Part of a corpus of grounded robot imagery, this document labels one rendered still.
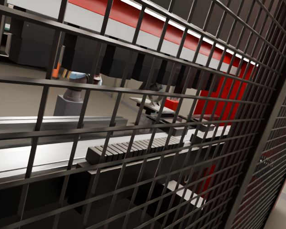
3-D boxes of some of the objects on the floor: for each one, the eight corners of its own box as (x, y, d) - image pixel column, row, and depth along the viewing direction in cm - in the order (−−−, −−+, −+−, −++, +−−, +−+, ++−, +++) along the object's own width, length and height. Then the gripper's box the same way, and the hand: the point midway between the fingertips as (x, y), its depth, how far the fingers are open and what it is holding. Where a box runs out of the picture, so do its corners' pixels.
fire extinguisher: (49, 78, 672) (55, 52, 657) (46, 76, 694) (51, 50, 679) (61, 80, 690) (66, 55, 675) (56, 77, 712) (62, 52, 697)
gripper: (150, 71, 172) (161, 102, 169) (159, 72, 182) (169, 102, 180) (139, 77, 176) (150, 107, 173) (148, 77, 187) (158, 107, 184)
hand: (155, 104), depth 178 cm, fingers open, 5 cm apart
